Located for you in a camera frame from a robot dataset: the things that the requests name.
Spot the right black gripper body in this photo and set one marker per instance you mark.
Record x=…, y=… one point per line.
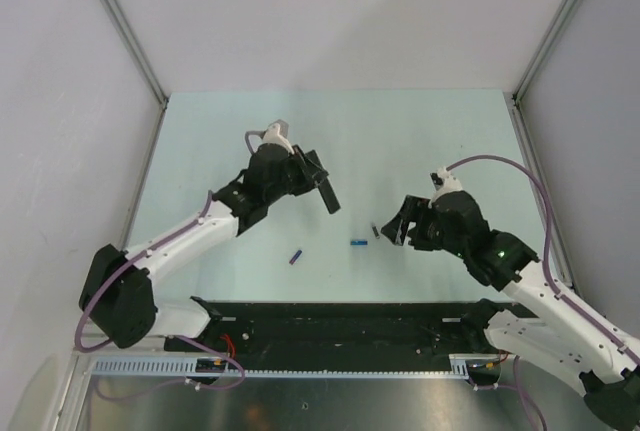
x=428, y=235

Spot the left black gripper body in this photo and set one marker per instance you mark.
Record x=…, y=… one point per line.
x=294, y=173

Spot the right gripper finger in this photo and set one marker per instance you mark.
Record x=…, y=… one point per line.
x=401, y=233
x=404, y=215

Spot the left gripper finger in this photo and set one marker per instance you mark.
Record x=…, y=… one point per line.
x=310, y=167
x=307, y=186

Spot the black remote control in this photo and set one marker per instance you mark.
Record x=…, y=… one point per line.
x=329, y=197

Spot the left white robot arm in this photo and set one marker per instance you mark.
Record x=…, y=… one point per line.
x=119, y=292

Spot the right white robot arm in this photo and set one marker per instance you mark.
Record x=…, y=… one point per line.
x=572, y=341

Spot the black silver battery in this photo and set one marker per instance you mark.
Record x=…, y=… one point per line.
x=375, y=231

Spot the purple battery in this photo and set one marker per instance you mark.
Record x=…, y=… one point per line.
x=295, y=257

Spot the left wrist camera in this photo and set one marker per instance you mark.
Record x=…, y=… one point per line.
x=276, y=133

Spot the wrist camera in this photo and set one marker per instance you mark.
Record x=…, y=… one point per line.
x=276, y=133
x=444, y=182

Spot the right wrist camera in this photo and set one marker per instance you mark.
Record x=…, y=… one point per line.
x=444, y=182

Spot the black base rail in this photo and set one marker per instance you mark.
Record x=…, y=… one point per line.
x=351, y=336

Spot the left aluminium frame post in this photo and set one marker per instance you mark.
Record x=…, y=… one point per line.
x=134, y=48

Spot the aluminium frame post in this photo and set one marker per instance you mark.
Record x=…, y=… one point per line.
x=550, y=39
x=134, y=48

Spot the white slotted cable duct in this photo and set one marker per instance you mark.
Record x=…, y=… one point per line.
x=188, y=368

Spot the right aluminium frame post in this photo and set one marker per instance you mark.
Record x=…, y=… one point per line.
x=550, y=39

